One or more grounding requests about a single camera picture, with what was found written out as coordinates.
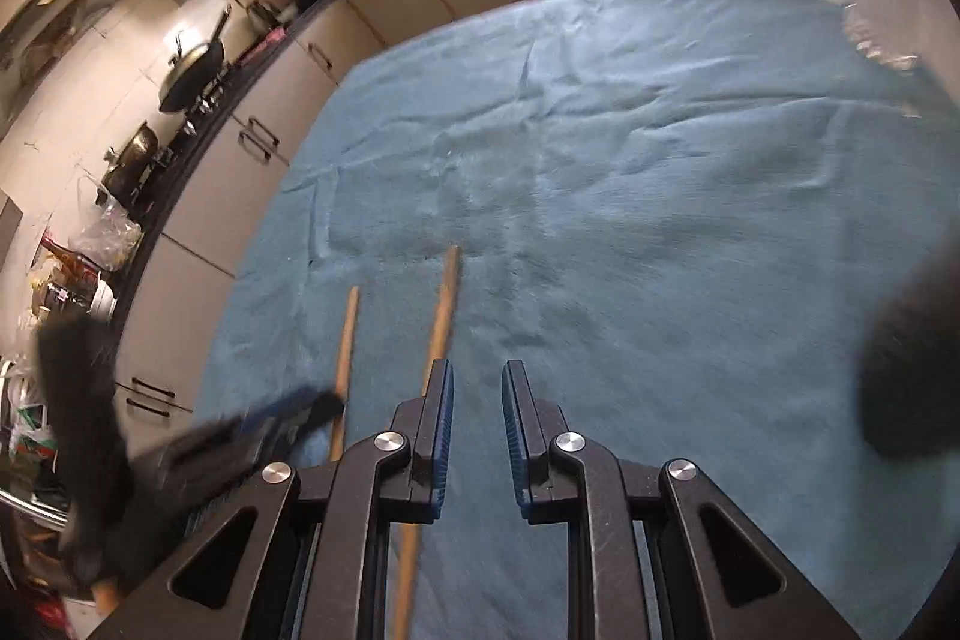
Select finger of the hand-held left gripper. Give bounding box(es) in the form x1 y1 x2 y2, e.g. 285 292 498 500
148 387 347 500

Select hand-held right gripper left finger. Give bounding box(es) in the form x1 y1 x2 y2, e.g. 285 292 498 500
90 359 456 640

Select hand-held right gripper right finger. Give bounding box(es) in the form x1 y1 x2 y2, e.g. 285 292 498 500
502 360 863 640

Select light wooden chopstick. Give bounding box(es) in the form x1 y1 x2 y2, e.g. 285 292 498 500
390 245 461 640
328 286 361 462

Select pile of colourful packages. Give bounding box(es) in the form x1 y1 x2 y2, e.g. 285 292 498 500
0 355 68 611

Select cluster of condiment bottles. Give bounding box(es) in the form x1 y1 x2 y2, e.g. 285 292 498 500
22 231 117 326

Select cream lower cabinets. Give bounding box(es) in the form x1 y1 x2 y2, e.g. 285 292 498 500
112 0 586 453

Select clear plastic bag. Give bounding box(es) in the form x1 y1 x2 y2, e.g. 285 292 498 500
75 175 143 270

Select blue tablecloth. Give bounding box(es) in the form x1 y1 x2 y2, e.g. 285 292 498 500
191 0 960 640

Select steel cooking pot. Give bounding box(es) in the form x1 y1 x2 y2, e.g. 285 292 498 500
101 122 162 199

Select gas stove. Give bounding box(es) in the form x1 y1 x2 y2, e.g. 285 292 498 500
161 74 241 161

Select black wok with lid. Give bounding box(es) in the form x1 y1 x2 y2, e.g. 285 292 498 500
156 6 233 115

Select black kitchen countertop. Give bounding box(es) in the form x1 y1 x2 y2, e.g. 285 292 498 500
97 0 556 326

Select steel range hood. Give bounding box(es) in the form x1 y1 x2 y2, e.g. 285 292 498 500
0 0 162 109

